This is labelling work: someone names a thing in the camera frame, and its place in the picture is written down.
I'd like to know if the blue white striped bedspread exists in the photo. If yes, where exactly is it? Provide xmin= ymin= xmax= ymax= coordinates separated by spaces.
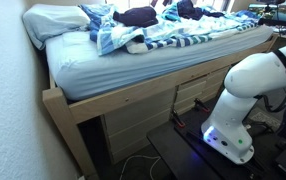
xmin=78 ymin=2 xmax=261 ymax=57

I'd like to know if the black garment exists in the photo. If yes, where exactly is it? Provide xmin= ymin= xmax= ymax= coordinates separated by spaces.
xmin=112 ymin=6 xmax=160 ymax=29

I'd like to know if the mattress with light blue sheet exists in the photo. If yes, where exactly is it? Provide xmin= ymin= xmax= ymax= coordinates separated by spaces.
xmin=45 ymin=24 xmax=275 ymax=102

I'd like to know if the narrow wooden drawer unit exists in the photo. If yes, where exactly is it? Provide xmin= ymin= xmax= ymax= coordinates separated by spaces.
xmin=173 ymin=65 xmax=231 ymax=116

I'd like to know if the light blue pillow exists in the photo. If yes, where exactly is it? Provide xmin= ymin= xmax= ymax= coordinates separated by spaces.
xmin=21 ymin=3 xmax=92 ymax=51

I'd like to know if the red black clamp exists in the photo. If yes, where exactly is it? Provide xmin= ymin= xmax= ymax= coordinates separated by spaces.
xmin=193 ymin=97 xmax=212 ymax=114
xmin=170 ymin=109 xmax=187 ymax=129

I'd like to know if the cluttered desk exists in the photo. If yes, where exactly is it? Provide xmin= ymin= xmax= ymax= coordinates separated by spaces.
xmin=247 ymin=0 xmax=286 ymax=42

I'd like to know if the wide wooden drawer unit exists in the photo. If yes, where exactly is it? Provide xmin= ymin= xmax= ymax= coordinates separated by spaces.
xmin=100 ymin=87 xmax=178 ymax=165

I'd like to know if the patterned floor mat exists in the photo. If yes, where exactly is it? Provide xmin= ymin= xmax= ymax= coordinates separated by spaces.
xmin=248 ymin=109 xmax=283 ymax=132

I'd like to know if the black base platform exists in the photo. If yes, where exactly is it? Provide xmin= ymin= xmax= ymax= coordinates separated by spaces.
xmin=146 ymin=106 xmax=284 ymax=180

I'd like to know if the light wooden bed frame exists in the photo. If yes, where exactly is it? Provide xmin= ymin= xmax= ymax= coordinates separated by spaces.
xmin=42 ymin=33 xmax=280 ymax=178

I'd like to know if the white floor cable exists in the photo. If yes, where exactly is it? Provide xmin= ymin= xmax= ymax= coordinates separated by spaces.
xmin=118 ymin=154 xmax=163 ymax=180

